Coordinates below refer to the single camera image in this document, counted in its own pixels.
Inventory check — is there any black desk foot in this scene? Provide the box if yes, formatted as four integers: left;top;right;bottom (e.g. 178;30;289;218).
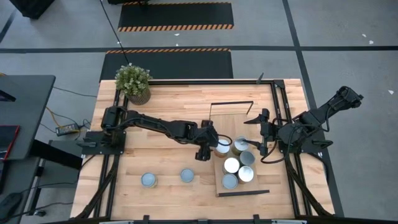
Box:
29;139;83;170

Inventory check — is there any tin can tan label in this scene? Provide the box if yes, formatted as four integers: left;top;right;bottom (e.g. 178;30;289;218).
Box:
239;150;256;167

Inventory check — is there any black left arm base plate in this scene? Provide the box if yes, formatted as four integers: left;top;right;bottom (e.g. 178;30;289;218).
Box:
76;129;127;156

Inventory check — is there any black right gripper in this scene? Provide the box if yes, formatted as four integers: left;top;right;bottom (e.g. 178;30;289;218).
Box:
243;108;280;157

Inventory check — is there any green soup can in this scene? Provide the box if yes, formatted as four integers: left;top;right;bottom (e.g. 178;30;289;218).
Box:
231;136;249;156

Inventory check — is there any peaches can lavender label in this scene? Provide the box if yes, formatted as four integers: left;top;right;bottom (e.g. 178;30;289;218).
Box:
222;157;241;175

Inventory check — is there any white vegetables can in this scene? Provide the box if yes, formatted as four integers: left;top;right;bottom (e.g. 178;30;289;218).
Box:
221;173;239;190

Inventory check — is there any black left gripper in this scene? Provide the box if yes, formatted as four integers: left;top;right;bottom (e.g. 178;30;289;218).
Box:
194;119;233;162

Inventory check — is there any wooden shelf black metal frame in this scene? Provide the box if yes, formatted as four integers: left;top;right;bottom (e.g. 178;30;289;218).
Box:
208;100;271;198

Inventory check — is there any black aluminium rig frame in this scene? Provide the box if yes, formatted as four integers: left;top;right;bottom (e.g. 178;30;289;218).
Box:
70;78;336;224

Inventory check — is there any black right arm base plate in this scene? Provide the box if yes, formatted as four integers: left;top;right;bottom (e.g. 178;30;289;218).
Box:
279;124;333;155

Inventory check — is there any black power adapter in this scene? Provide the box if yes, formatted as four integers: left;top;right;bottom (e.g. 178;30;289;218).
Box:
55;123;80;137

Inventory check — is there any black desk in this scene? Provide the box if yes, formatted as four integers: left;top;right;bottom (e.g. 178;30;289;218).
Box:
0;74;57;162

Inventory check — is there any orange-red pineapple can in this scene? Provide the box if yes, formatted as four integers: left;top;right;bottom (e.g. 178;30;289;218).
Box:
213;139;231;159

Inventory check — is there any black hazard-striped floor mat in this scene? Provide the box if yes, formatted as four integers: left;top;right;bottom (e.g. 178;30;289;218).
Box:
117;1;234;32
99;48;234;80

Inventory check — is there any black floor cable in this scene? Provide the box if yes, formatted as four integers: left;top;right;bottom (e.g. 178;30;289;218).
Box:
98;0;131;65

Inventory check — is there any short teal can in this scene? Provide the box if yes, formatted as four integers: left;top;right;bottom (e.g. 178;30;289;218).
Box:
180;168;195;184

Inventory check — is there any green plant striped pot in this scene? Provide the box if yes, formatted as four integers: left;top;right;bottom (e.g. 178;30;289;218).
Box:
114;63;153;106

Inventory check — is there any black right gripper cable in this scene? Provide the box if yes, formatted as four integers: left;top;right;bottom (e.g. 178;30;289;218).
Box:
260;136;292;165

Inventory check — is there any blue cherries can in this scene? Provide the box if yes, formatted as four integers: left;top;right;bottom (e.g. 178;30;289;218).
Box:
140;172;159;189

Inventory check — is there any oranges can yellow label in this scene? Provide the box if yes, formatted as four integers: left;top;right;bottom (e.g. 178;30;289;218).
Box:
237;165;255;184

